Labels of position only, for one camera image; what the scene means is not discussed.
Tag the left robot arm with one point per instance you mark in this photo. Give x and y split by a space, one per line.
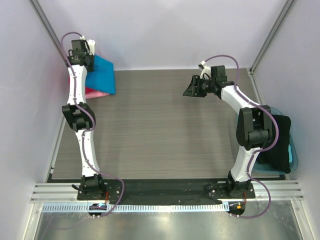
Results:
81 119

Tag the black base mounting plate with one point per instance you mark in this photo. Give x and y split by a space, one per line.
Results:
165 192

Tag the teal plastic bin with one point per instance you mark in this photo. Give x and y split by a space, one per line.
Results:
282 158

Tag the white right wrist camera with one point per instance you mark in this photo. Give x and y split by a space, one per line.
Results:
205 71

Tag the aluminium frame post left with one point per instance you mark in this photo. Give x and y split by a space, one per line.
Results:
48 28

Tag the aluminium frame post right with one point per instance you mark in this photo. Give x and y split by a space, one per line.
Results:
279 21

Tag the aluminium frame post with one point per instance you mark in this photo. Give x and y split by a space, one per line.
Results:
279 21
48 28

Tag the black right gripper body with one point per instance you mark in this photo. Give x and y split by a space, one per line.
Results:
196 86

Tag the aluminium front rail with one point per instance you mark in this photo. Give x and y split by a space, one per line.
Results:
280 190

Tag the folded pink t-shirt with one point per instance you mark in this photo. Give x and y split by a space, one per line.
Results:
95 94

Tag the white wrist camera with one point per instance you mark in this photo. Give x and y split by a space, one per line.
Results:
91 45
205 71

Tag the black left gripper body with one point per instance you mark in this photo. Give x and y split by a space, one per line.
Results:
90 68

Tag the folded red t-shirt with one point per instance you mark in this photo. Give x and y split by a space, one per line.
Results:
87 90

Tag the light blue t-shirt in bin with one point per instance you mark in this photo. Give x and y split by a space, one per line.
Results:
291 152

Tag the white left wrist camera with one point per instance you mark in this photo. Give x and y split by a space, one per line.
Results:
91 45

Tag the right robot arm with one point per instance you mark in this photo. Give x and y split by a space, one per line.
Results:
254 129

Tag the white slotted cable duct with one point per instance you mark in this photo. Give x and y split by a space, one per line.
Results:
103 208

